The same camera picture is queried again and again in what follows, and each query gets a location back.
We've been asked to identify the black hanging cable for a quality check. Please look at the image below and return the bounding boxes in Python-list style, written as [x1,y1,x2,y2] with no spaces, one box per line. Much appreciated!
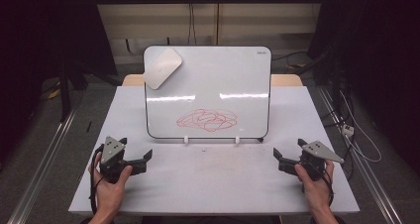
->
[186,3,198,47]

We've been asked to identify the metal floor rail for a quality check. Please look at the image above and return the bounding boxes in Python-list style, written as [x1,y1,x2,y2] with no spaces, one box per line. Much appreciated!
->
[316,86,404,224]
[6,107,79,224]

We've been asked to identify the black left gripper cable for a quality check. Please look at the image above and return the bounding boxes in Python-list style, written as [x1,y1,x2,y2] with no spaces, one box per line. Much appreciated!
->
[88,144,104,216]

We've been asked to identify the black floor cable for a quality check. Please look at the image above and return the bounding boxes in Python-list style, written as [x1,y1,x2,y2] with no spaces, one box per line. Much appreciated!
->
[271,51,310,62]

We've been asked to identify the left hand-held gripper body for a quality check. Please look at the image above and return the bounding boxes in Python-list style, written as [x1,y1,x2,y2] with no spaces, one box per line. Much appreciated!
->
[95,136,132,184]

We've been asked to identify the white power strip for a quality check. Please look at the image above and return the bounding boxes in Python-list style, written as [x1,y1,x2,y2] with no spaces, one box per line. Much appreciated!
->
[341,123,356,137]

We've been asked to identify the person's right hand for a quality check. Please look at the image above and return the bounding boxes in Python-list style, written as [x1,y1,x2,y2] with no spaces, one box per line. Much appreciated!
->
[294,160,335,215]

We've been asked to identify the black metal stand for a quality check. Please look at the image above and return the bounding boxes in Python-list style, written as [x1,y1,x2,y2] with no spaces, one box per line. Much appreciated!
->
[58,60,89,123]

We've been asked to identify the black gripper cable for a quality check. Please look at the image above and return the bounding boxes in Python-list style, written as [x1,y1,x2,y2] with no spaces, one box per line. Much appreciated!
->
[88,144,104,216]
[321,170,335,207]

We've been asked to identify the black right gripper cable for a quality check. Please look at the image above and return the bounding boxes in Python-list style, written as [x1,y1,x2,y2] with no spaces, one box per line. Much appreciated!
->
[321,170,335,207]

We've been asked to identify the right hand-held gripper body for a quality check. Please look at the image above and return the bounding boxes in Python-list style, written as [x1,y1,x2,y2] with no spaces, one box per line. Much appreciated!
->
[298,140,345,182]

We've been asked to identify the person's left hand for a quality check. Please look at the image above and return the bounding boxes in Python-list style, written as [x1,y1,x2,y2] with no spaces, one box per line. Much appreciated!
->
[88,153,133,218]

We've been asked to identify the black curtain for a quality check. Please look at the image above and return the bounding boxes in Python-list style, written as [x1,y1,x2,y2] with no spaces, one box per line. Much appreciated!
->
[0,0,118,164]
[307,0,420,177]

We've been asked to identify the white rectangular whiteboard eraser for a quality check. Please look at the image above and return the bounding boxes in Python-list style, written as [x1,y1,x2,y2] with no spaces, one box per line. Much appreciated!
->
[142,48,183,90]

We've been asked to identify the white rounded whiteboard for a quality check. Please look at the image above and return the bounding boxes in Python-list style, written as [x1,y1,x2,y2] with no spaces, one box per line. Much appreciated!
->
[143,45,272,141]

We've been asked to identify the white floor cable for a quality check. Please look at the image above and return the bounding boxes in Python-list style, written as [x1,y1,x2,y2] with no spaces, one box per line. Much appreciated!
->
[339,90,383,164]

